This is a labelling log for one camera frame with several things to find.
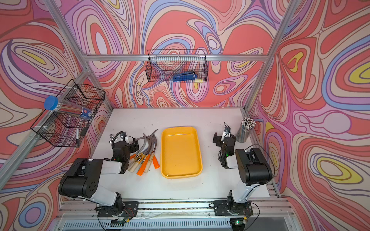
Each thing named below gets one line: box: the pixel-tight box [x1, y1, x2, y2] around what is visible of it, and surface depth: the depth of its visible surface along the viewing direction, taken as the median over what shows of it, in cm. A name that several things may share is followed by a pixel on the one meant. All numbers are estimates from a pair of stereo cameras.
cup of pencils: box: [236, 116, 257, 143], surface depth 90 cm
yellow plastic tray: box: [160, 126, 203, 179], surface depth 93 cm
